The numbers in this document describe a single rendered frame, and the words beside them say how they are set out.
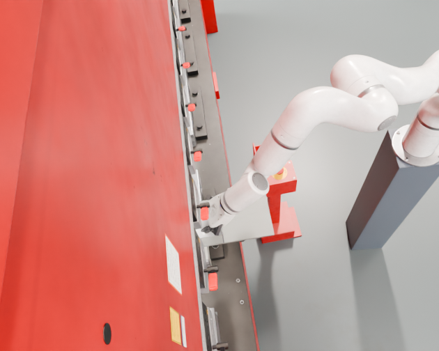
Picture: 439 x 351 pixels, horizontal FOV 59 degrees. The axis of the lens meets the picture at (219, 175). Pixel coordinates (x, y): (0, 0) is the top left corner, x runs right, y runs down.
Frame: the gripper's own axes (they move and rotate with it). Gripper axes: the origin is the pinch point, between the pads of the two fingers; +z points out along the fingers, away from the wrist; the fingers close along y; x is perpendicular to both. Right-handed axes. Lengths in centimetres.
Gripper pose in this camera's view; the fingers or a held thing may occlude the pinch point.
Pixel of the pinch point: (205, 221)
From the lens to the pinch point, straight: 141.4
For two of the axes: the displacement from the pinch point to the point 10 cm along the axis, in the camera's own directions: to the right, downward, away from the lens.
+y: 1.3, 8.6, -4.9
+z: -5.5, 4.7, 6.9
